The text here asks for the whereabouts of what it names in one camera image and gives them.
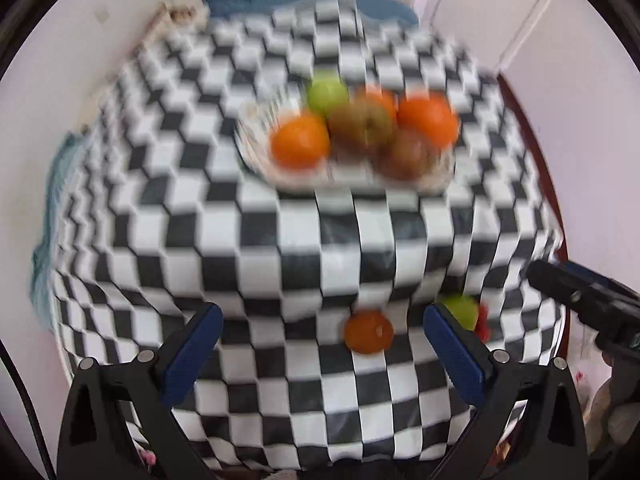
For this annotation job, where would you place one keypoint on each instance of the black white checkered cloth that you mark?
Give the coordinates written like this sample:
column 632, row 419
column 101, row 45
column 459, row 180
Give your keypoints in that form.
column 225, row 260

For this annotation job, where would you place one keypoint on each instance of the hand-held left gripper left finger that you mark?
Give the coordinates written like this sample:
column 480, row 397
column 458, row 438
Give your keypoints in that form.
column 192, row 355

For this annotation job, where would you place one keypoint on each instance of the large orange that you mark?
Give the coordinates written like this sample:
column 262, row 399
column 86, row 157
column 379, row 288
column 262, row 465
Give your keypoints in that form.
column 428, row 119

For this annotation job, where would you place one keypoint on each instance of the person's right hand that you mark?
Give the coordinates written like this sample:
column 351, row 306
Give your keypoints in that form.
column 612, row 420

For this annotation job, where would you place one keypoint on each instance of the pink plastic item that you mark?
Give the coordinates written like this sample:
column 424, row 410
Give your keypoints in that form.
column 147, row 457

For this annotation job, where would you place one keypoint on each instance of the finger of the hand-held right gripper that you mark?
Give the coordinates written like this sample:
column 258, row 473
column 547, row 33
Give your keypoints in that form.
column 555, row 280
column 595, row 280

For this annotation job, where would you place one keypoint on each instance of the dark brown round fruit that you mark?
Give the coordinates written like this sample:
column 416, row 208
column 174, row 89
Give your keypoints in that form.
column 407, row 156
column 360, row 124

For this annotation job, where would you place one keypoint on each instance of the orange-brown round fruit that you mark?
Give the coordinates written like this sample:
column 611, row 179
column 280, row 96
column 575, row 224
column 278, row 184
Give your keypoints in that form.
column 382, row 100

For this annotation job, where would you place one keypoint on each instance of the white door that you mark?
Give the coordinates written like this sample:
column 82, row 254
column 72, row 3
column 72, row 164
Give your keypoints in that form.
column 490, row 5

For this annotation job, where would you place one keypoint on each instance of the blue bedsheet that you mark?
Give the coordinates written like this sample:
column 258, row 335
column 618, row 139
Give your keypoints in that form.
column 385, row 10

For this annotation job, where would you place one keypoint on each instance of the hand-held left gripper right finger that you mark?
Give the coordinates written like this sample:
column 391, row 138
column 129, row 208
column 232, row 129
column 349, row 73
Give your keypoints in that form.
column 455, row 355

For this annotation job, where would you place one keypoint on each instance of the green apple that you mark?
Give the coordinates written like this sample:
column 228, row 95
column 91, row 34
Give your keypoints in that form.
column 462, row 310
column 327, row 94

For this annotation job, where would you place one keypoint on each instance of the teddy bear pillow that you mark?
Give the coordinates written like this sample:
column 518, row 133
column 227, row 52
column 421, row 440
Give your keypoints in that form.
column 182, row 12

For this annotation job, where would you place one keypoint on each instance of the light blue blanket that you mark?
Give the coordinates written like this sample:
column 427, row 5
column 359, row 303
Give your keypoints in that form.
column 52, row 220

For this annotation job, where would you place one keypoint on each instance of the small orange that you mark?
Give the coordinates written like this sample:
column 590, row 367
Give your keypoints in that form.
column 300, row 141
column 368, row 331

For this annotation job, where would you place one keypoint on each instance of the oval floral plate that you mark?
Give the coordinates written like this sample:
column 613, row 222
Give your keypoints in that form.
column 255, row 130

